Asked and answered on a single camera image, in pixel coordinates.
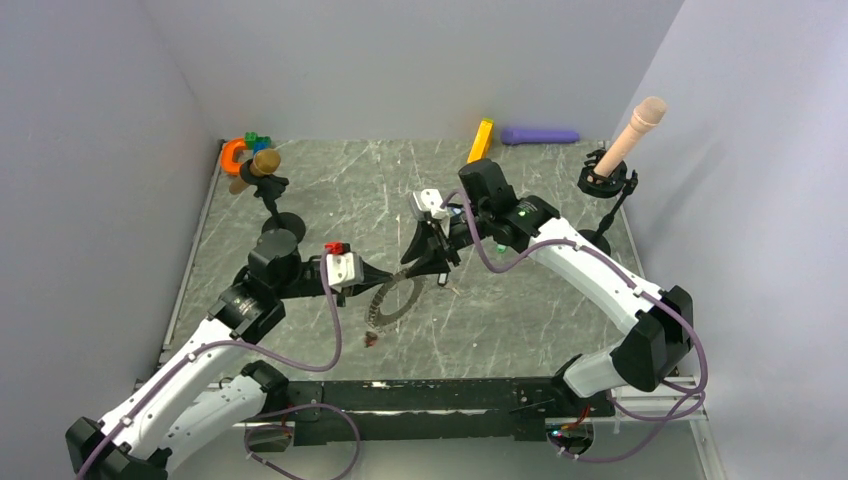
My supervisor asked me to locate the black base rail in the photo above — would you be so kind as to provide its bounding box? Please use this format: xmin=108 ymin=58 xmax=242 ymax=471
xmin=241 ymin=361 xmax=614 ymax=446

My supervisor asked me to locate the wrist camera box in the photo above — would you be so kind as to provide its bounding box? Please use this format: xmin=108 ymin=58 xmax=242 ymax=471
xmin=410 ymin=188 xmax=449 ymax=221
xmin=324 ymin=242 xmax=365 ymax=289

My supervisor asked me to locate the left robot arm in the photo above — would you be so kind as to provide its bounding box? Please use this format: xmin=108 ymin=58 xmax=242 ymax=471
xmin=65 ymin=229 xmax=392 ymax=479

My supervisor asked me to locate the purple cylinder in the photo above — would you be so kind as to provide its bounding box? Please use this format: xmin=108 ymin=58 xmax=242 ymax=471
xmin=500 ymin=127 xmax=581 ymax=145

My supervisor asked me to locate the right black microphone stand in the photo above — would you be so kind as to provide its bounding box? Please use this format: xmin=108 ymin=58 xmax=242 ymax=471
xmin=573 ymin=148 xmax=640 ymax=260

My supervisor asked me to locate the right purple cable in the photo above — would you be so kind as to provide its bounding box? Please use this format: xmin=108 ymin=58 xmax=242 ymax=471
xmin=442 ymin=188 xmax=710 ymax=465

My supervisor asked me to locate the yellow block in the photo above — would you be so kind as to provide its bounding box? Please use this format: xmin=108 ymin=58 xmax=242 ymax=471
xmin=467 ymin=118 xmax=494 ymax=163

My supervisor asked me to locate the left black microphone stand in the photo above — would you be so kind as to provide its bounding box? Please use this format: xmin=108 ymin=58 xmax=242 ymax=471
xmin=239 ymin=158 xmax=307 ymax=243

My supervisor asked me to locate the black microphone stand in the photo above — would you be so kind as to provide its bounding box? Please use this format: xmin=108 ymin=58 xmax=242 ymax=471
xmin=573 ymin=148 xmax=640 ymax=260
xmin=239 ymin=158 xmax=307 ymax=243

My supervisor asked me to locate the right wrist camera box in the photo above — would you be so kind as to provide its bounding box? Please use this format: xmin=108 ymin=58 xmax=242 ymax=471
xmin=410 ymin=188 xmax=449 ymax=221

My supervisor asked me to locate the green toy brick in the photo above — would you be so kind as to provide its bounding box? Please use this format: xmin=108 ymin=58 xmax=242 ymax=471
xmin=243 ymin=131 xmax=271 ymax=150

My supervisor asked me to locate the silver chain ring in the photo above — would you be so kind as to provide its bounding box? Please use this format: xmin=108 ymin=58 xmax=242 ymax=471
xmin=366 ymin=268 xmax=427 ymax=333

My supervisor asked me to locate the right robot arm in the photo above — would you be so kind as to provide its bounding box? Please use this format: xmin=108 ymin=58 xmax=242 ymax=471
xmin=402 ymin=159 xmax=694 ymax=416

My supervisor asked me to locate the brown microphone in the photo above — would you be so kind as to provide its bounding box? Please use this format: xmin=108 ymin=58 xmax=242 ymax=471
xmin=228 ymin=148 xmax=281 ymax=195

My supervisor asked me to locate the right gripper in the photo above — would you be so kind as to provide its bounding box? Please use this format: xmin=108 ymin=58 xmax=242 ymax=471
xmin=400 ymin=204 xmax=492 ymax=279

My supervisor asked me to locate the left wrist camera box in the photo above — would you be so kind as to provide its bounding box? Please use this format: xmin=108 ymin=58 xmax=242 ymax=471
xmin=324 ymin=242 xmax=365 ymax=289

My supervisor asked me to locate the beige microphone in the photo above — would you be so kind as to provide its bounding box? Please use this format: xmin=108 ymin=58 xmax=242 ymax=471
xmin=590 ymin=96 xmax=668 ymax=183

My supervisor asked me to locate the blue toy brick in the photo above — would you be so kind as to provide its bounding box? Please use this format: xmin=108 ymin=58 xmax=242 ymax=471
xmin=253 ymin=142 xmax=270 ymax=155

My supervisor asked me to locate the orange horseshoe toy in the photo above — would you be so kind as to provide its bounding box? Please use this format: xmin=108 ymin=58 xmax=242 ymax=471
xmin=219 ymin=137 xmax=247 ymax=176

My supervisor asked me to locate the red key tag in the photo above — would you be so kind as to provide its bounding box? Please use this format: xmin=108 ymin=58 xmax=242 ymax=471
xmin=364 ymin=332 xmax=379 ymax=348

